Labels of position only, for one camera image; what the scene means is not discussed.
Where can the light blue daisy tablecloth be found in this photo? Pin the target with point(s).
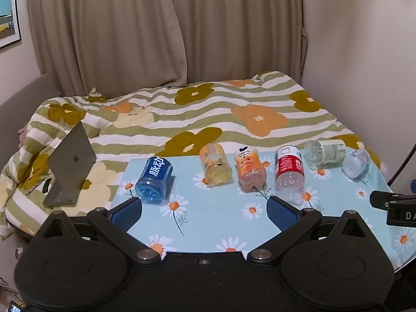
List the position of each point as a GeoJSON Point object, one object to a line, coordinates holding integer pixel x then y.
{"type": "Point", "coordinates": [211, 214]}

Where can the small black device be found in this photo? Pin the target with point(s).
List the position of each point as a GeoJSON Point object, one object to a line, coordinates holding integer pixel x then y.
{"type": "Point", "coordinates": [14, 307]}

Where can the red label water bottle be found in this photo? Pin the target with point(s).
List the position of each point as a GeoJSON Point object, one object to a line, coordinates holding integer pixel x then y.
{"type": "Point", "coordinates": [288, 172]}

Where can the beige curtain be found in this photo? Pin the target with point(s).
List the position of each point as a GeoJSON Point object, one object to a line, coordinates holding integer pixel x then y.
{"type": "Point", "coordinates": [107, 32]}
{"type": "Point", "coordinates": [240, 26]}

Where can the yellow drink bottle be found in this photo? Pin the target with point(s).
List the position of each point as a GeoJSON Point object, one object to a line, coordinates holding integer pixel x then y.
{"type": "Point", "coordinates": [216, 165]}

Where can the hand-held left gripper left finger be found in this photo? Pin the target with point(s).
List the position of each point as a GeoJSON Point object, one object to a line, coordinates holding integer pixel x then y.
{"type": "Point", "coordinates": [126, 215]}

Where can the grey bed headboard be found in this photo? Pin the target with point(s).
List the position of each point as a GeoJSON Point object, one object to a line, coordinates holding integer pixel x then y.
{"type": "Point", "coordinates": [22, 94]}

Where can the grey laptop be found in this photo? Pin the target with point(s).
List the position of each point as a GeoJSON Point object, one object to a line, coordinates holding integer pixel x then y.
{"type": "Point", "coordinates": [73, 162]}

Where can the orange drink bottle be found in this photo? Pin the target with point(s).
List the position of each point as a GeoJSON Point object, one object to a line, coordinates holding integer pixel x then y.
{"type": "Point", "coordinates": [249, 169]}

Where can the blue plastic bottle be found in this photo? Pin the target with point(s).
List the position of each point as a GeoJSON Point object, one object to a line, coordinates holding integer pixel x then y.
{"type": "Point", "coordinates": [154, 178]}

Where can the framed wall picture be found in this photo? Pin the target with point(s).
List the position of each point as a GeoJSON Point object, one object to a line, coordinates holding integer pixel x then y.
{"type": "Point", "coordinates": [7, 18]}

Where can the striped floral blanket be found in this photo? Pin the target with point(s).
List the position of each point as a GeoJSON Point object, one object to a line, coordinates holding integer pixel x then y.
{"type": "Point", "coordinates": [201, 117]}

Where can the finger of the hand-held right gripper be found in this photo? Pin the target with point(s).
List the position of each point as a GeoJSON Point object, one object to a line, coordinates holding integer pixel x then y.
{"type": "Point", "coordinates": [378, 199]}

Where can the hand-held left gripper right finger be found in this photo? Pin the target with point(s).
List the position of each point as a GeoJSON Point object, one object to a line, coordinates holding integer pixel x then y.
{"type": "Point", "coordinates": [281, 216]}

